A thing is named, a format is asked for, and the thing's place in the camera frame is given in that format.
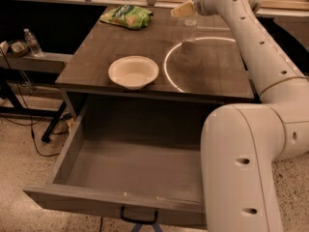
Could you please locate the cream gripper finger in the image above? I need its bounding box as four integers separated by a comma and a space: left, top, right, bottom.
171, 0, 195, 18

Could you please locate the black drawer handle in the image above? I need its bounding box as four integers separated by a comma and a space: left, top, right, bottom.
120, 207, 158, 225

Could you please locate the green snack bag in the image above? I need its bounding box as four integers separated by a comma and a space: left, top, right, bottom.
99, 5, 153, 30

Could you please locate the grey side bench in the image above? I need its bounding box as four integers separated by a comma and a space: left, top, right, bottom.
0, 52, 72, 73

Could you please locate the clear plastic water bottle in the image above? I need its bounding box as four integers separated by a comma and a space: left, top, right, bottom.
183, 0, 200, 28

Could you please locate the white paper bowl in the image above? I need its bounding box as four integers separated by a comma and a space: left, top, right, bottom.
108, 56, 159, 90

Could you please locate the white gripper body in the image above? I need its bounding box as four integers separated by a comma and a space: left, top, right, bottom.
194, 0, 220, 16

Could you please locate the open grey top drawer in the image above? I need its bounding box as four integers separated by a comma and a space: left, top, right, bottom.
24, 96, 210, 228

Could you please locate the small background water bottle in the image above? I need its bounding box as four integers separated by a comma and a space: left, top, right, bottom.
24, 28, 43, 57

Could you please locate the grey wooden cabinet table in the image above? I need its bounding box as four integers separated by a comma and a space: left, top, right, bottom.
55, 6, 255, 137

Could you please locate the round tray with items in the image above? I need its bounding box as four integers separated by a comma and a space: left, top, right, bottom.
0, 41, 28, 57

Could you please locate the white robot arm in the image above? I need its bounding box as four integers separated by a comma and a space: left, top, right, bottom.
190, 0, 309, 232

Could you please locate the black floor cable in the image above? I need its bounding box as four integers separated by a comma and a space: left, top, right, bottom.
0, 46, 70, 158

